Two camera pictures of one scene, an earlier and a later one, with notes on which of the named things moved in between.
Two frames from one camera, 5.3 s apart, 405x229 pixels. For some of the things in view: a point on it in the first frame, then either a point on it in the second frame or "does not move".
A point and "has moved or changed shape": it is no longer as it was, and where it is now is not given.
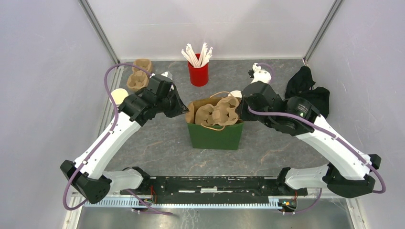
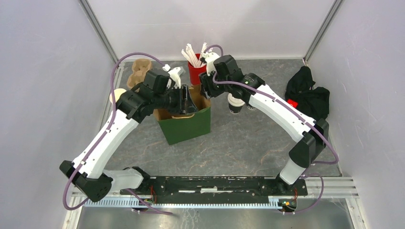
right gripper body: (246, 114) → (211, 88)
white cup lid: (237, 93) has moved or changed shape
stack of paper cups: (118, 95) does not move
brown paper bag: (214, 112) → (201, 102)
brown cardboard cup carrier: (138, 78) does not move
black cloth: (300, 85) does not move
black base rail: (223, 186) does not move
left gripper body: (171, 106) → (180, 105)
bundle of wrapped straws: (205, 56) does not move
